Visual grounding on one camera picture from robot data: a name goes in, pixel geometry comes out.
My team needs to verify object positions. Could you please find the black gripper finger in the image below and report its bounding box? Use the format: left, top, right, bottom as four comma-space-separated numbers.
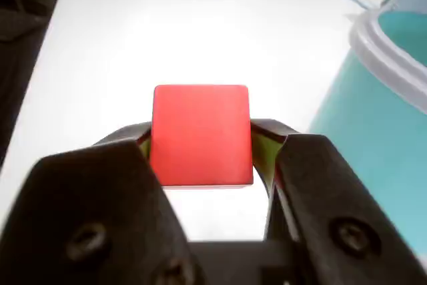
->
250, 117, 427, 285
0, 121, 207, 285

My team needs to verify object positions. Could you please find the red lego block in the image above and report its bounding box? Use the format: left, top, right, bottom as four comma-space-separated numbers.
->
149, 84, 254, 188

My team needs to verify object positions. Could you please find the teal bin with swing lid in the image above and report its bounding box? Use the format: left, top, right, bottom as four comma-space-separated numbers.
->
308, 0, 427, 259

